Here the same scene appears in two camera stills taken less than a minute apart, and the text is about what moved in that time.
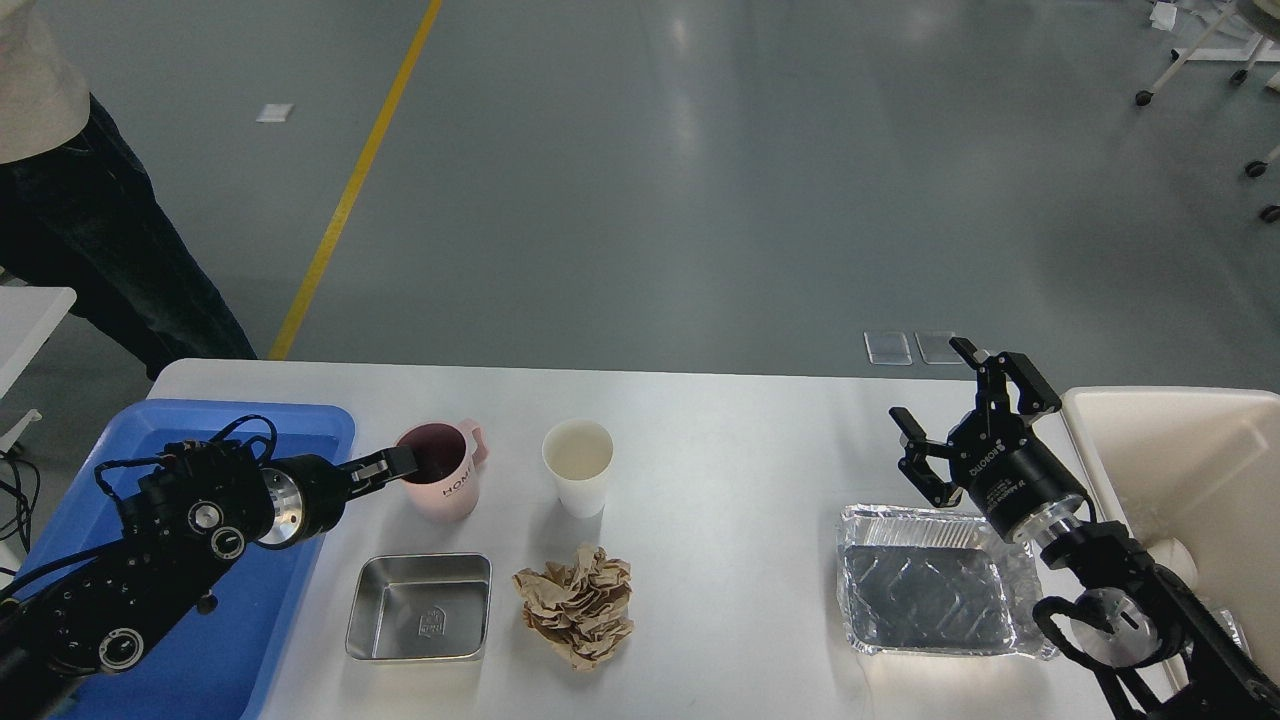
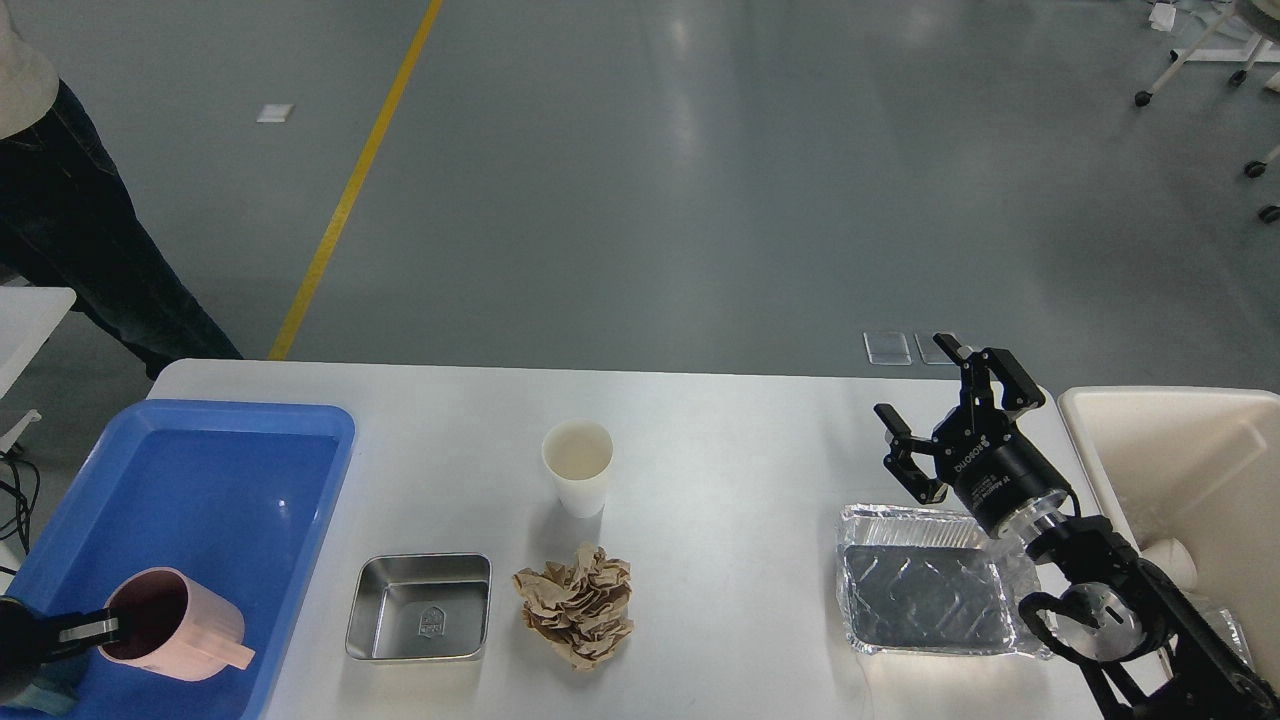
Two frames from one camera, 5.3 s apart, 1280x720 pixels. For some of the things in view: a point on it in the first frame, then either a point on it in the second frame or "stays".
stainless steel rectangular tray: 420,606 stays
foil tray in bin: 1228,622 stays
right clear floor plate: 936,349 stays
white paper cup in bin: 1173,554 stays
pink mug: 447,457 to 170,626
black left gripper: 309,492 to 28,639
